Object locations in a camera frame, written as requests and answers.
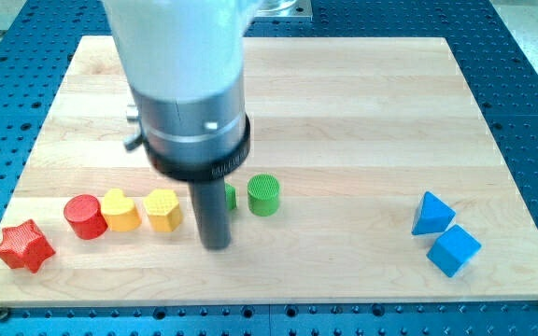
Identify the yellow hexagon block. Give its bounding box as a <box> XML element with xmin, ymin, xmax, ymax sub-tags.
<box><xmin>143</xmin><ymin>189</ymin><xmax>183</xmax><ymax>232</ymax></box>

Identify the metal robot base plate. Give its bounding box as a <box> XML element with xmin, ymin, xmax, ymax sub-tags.
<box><xmin>254</xmin><ymin>0</ymin><xmax>313</xmax><ymax>21</ymax></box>

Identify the yellow heart block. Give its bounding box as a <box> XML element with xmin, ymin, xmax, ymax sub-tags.
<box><xmin>101</xmin><ymin>189</ymin><xmax>142</xmax><ymax>232</ymax></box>

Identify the green block behind rod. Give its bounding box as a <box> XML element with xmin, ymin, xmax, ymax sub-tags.
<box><xmin>225</xmin><ymin>183</ymin><xmax>237</xmax><ymax>211</ymax></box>

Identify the blue triangle block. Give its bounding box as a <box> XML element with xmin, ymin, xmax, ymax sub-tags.
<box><xmin>411</xmin><ymin>191</ymin><xmax>456</xmax><ymax>235</ymax></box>

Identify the red star block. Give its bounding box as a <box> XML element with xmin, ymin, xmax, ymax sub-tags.
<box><xmin>0</xmin><ymin>219</ymin><xmax>56</xmax><ymax>273</ymax></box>

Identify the light wooden board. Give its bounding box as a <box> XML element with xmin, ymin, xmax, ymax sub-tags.
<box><xmin>0</xmin><ymin>36</ymin><xmax>538</xmax><ymax>307</ymax></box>

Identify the red cylinder block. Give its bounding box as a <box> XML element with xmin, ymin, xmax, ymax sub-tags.
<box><xmin>64</xmin><ymin>194</ymin><xmax>107</xmax><ymax>240</ymax></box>

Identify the blue cube block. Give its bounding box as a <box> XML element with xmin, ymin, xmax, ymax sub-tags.
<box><xmin>427</xmin><ymin>225</ymin><xmax>482</xmax><ymax>277</ymax></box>

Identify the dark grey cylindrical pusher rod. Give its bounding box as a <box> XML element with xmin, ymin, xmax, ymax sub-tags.
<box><xmin>189</xmin><ymin>178</ymin><xmax>231</xmax><ymax>250</ymax></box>

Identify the green cylinder block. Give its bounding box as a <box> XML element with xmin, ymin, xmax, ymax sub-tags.
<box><xmin>247</xmin><ymin>174</ymin><xmax>280</xmax><ymax>217</ymax></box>

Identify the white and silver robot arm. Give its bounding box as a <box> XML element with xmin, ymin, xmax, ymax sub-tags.
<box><xmin>103</xmin><ymin>0</ymin><xmax>262</xmax><ymax>250</ymax></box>

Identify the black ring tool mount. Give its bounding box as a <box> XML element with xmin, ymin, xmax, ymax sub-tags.
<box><xmin>143</xmin><ymin>116</ymin><xmax>251</xmax><ymax>182</ymax></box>

